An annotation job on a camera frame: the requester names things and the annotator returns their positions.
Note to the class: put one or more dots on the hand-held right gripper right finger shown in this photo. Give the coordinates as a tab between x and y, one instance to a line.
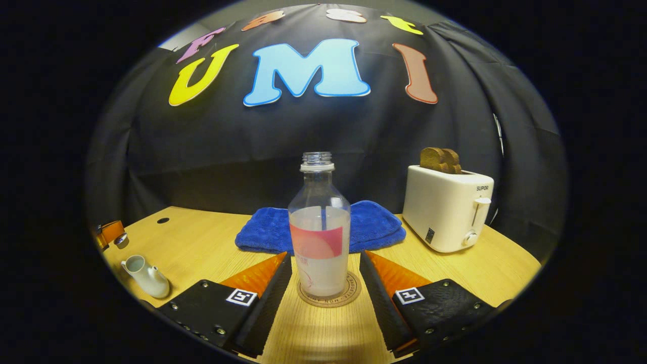
381	303

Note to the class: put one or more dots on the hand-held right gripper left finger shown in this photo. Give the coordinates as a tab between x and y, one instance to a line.
268	308

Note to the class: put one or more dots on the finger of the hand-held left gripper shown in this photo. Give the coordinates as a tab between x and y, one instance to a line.
111	230

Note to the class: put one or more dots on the white blue-patterned teacup lid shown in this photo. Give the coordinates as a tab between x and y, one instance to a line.
121	239

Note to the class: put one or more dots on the round brown coaster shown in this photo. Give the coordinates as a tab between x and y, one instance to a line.
354	290

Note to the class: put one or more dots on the white spouted teacup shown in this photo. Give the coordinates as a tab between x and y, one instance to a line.
149	280

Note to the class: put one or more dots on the clear pink-label water bottle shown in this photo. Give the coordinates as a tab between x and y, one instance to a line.
319	263

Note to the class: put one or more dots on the blue folded towel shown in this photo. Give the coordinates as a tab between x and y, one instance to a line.
263	232

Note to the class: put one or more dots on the white toaster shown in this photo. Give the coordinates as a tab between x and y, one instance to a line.
445	212

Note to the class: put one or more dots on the black backdrop cloth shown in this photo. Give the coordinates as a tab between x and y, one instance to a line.
227	151

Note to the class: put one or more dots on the brown bread slice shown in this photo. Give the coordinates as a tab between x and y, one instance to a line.
455	162
432	159

